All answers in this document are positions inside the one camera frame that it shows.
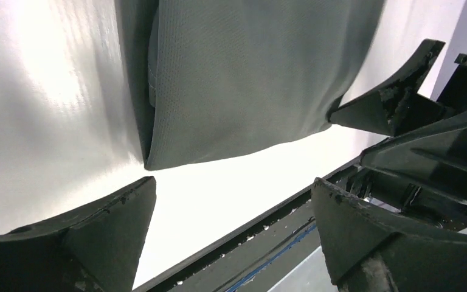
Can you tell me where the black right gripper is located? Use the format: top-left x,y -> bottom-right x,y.
328,38 -> 467,232

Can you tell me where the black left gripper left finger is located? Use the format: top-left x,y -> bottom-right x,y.
0,176 -> 156,291

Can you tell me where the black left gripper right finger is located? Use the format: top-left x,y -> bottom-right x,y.
311,178 -> 467,291

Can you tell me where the dark grey t shirt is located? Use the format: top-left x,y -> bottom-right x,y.
116,1 -> 385,171

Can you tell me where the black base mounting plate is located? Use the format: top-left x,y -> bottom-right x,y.
133,157 -> 363,292

